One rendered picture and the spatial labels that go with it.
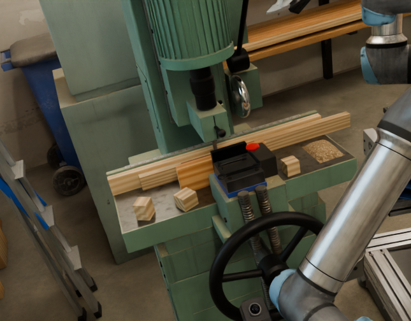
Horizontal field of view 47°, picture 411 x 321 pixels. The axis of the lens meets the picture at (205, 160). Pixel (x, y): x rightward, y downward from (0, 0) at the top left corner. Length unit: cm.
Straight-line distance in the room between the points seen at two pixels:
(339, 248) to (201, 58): 51
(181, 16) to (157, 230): 48
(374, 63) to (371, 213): 80
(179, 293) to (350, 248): 57
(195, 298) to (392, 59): 88
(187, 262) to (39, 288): 146
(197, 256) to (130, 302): 111
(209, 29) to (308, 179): 43
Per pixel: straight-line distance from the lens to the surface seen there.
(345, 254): 78
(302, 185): 118
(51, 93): 294
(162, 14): 105
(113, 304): 228
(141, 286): 231
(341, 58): 429
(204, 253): 118
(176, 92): 124
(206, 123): 114
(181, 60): 105
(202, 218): 112
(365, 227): 78
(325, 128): 133
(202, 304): 128
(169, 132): 137
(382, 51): 150
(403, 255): 198
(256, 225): 94
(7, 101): 357
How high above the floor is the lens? 152
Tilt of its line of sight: 29 degrees down
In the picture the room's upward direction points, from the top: 12 degrees counter-clockwise
